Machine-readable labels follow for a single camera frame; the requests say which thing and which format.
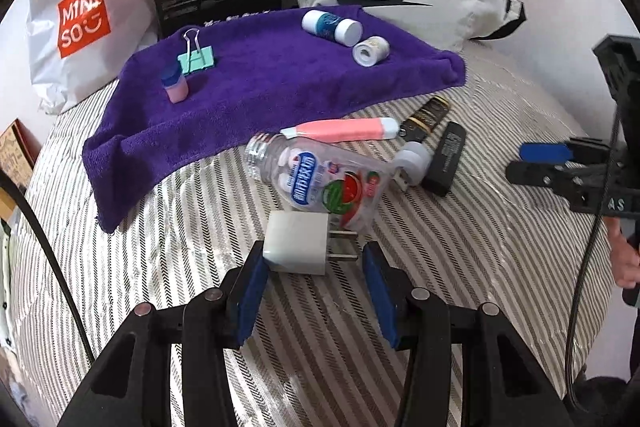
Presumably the white USB charger cube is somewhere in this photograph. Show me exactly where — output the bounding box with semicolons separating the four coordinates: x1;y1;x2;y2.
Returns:
262;210;359;275

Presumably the black rectangular lighter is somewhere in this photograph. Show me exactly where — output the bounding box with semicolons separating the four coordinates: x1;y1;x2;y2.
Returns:
421;121;466;197

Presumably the dark gold-banded lipstick tube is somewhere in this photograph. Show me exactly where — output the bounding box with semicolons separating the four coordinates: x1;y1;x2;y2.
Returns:
398;95;451;142

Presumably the small white plug adapter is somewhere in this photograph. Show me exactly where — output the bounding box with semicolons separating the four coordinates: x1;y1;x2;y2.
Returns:
390;141;434;192

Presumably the clear watermelon candy bottle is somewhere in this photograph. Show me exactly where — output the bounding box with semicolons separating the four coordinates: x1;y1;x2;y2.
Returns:
244;132;392;232

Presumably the pink white utility knife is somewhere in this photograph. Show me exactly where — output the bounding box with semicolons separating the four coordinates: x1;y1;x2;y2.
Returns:
280;117;400;143

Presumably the white tape roll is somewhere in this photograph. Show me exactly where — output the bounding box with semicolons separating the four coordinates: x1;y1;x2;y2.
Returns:
352;36;390;67

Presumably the pink bottle with blue cap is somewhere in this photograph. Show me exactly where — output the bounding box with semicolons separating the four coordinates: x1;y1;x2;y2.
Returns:
160;60;189;104

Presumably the blue white-capped small bottle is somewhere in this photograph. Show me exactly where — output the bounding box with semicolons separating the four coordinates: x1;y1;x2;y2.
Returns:
302;10;363;48

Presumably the teal binder clip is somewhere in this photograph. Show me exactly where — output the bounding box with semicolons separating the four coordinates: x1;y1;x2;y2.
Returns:
178;27;215;76

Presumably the person's hand on right gripper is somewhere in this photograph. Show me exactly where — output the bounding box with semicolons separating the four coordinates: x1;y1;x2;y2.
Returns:
604;217;640;289

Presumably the striped quilted bed cover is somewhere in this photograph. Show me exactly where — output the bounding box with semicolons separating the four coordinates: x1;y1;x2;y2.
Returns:
10;43;591;426

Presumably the purple towel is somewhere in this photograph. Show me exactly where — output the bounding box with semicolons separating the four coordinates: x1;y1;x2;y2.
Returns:
82;5;465;233

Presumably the patterned notebook with red edge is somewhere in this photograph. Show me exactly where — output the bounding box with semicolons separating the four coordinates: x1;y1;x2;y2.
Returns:
0;119;38;192

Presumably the white Miniso plastic bag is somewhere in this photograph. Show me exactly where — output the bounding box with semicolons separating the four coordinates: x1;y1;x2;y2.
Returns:
27;0;156;115

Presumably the black cable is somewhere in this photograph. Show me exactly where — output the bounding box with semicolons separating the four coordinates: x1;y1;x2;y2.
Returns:
0;168;97;365

